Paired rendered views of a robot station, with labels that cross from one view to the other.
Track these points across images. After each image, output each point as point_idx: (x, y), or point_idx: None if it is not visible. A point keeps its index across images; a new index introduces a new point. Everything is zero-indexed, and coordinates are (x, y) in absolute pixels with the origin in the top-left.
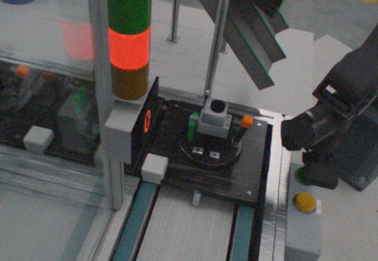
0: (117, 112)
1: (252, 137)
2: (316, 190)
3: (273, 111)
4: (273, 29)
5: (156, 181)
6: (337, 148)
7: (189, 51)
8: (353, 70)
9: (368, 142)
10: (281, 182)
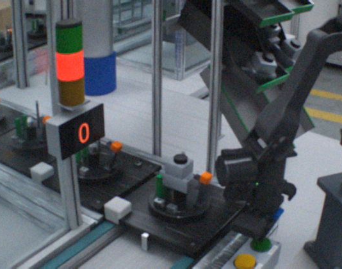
0: (58, 116)
1: (227, 207)
2: (264, 257)
3: (285, 207)
4: (301, 128)
5: (115, 221)
6: (276, 206)
7: (227, 148)
8: (268, 116)
9: (337, 224)
10: (232, 245)
